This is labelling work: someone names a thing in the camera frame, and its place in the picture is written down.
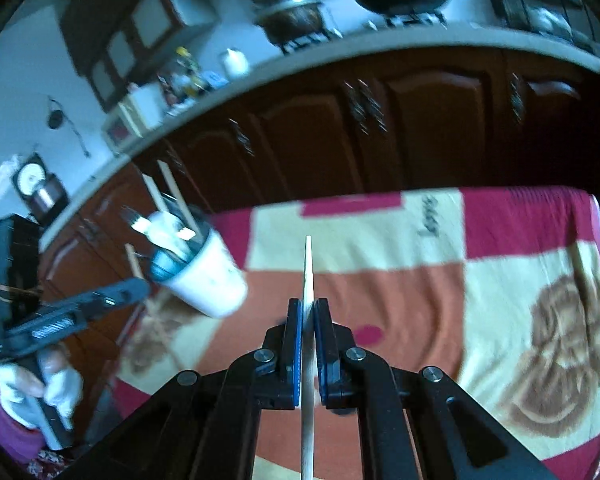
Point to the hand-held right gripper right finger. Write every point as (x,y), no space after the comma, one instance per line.
(320,370)

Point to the dish rack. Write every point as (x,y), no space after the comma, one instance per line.
(540,0)

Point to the white cup with blue rim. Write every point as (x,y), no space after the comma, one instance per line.
(207,280)

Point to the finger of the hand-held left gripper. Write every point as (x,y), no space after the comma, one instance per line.
(115,297)

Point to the person's left forearm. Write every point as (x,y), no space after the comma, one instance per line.
(0,430)

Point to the cream countertop appliance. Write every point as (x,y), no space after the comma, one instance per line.
(137,115)

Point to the brown kitchen base cabinets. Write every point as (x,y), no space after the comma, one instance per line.
(430,125)

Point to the printed blanket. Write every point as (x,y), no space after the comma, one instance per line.
(430,285)

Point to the brown wall cabinet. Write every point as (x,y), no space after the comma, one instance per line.
(125,25)

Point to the gas stove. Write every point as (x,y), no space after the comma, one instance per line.
(310,40)

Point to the white jar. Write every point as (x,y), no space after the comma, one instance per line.
(235,62)

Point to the metal pot with lid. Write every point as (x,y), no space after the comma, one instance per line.
(292,17)

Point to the silver rice cooker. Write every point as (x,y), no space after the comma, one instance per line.
(50,200)

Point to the cluster of condiment bottles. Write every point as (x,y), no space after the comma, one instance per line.
(185,82)

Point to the white paper sheet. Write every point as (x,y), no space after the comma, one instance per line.
(0,175)

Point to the person's left hand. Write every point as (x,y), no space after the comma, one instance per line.
(65,385)

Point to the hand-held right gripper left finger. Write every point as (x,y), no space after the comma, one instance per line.
(294,370)

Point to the wooden chopstick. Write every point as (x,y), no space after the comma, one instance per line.
(134,260)
(177,195)
(307,280)
(152,190)

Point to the black round-dial appliance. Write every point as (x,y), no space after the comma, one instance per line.
(29,177)

